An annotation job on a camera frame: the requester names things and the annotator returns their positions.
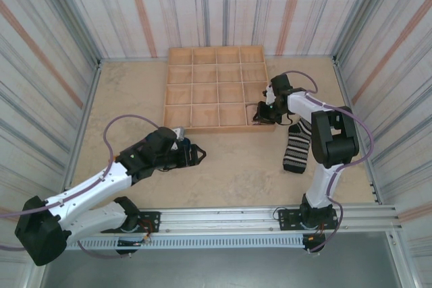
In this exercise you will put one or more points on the grey metal panel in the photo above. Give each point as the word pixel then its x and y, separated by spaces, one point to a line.
pixel 219 267

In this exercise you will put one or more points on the wooden compartment tray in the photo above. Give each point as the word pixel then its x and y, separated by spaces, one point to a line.
pixel 206 94

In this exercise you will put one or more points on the black white striped sock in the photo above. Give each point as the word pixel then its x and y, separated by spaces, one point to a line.
pixel 297 153

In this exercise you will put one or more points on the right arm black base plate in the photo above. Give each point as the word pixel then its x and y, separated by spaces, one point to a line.
pixel 287 215

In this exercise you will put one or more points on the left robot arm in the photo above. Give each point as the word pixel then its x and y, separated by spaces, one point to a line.
pixel 101 215

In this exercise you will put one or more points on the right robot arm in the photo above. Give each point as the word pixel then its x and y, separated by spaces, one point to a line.
pixel 334 139

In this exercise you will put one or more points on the beige sock purple stripes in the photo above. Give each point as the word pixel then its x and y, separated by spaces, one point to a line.
pixel 251 114

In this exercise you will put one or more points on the aluminium frame bar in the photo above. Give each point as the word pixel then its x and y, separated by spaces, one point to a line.
pixel 90 94
pixel 345 92

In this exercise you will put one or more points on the aluminium extrusion rail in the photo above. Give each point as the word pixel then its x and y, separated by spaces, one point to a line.
pixel 219 215

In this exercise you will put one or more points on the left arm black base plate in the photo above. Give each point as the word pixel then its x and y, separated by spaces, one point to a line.
pixel 150 217

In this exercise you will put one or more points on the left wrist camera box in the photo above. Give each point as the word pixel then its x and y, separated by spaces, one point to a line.
pixel 179 132

